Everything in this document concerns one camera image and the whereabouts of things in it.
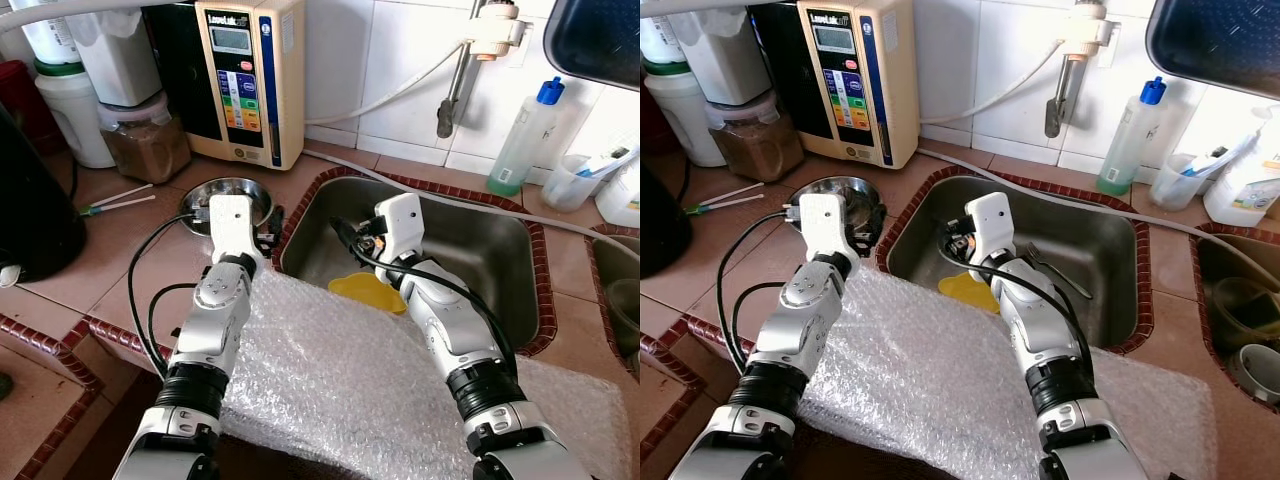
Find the white jar green lid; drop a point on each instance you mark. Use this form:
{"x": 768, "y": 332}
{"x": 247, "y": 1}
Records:
{"x": 685, "y": 125}
{"x": 75, "y": 125}

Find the toothbrush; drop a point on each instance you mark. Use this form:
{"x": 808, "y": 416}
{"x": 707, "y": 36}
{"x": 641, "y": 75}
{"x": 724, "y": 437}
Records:
{"x": 1213, "y": 163}
{"x": 602, "y": 162}

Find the clear bottle blue cap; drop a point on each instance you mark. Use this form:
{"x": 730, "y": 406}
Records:
{"x": 520, "y": 145}
{"x": 1128, "y": 148}

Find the white plastic bottle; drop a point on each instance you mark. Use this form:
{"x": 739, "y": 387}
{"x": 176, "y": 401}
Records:
{"x": 45, "y": 38}
{"x": 660, "y": 45}

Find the clear container brown powder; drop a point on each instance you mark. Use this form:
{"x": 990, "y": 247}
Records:
{"x": 150, "y": 155}
{"x": 760, "y": 152}

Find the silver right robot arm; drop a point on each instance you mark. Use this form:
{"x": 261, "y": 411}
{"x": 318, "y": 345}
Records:
{"x": 445, "y": 320}
{"x": 1035, "y": 320}

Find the black kettle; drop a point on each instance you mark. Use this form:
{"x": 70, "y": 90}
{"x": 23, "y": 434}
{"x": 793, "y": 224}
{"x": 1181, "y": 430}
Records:
{"x": 662, "y": 232}
{"x": 35, "y": 215}

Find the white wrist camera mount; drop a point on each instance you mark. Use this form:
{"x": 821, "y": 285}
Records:
{"x": 232, "y": 225}
{"x": 400, "y": 225}
{"x": 992, "y": 225}
{"x": 825, "y": 225}

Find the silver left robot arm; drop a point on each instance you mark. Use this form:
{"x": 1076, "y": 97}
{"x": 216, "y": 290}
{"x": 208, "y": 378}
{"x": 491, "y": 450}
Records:
{"x": 805, "y": 320}
{"x": 215, "y": 320}

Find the white ceramic bowl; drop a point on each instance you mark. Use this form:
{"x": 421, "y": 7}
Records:
{"x": 1260, "y": 375}

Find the black pan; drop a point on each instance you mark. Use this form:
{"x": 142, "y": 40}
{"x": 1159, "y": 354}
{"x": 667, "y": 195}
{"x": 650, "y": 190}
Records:
{"x": 1220, "y": 40}
{"x": 600, "y": 40}

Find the wall faucet white head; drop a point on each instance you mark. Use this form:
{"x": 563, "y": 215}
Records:
{"x": 1058, "y": 95}
{"x": 452, "y": 95}

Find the white stick green end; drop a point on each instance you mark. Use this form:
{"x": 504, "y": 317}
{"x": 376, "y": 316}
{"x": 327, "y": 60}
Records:
{"x": 733, "y": 204}
{"x": 122, "y": 204}
{"x": 122, "y": 195}
{"x": 733, "y": 194}

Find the clear bubble wrap sheet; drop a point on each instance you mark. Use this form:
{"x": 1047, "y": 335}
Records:
{"x": 340, "y": 400}
{"x": 920, "y": 400}

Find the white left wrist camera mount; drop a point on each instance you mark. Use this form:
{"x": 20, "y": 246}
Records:
{"x": 232, "y": 225}
{"x": 825, "y": 225}

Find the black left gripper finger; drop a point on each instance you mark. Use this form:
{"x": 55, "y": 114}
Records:
{"x": 274, "y": 218}
{"x": 870, "y": 218}

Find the clear plastic cup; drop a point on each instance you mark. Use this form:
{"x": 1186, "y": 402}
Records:
{"x": 567, "y": 188}
{"x": 1178, "y": 187}

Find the beige water ionizer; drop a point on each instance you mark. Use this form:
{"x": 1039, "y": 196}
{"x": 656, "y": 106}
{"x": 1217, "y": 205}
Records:
{"x": 288, "y": 100}
{"x": 905, "y": 100}

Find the stainless steel sink basin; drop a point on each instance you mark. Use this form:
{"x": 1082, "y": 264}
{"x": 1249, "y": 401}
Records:
{"x": 1203, "y": 260}
{"x": 625, "y": 300}
{"x": 1100, "y": 230}
{"x": 490, "y": 250}

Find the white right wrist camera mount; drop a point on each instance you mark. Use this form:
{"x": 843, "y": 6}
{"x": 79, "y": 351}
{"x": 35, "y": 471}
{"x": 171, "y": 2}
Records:
{"x": 992, "y": 225}
{"x": 400, "y": 225}

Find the stainless steel bowl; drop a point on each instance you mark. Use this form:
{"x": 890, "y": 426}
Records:
{"x": 193, "y": 198}
{"x": 830, "y": 185}

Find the yellow plastic bowl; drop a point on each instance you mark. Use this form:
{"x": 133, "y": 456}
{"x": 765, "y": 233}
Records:
{"x": 360, "y": 292}
{"x": 965, "y": 293}

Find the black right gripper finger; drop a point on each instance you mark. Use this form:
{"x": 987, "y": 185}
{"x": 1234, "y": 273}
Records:
{"x": 345, "y": 232}
{"x": 950, "y": 232}

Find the white plastic jug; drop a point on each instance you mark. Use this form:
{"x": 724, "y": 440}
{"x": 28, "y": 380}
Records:
{"x": 622, "y": 198}
{"x": 1248, "y": 188}

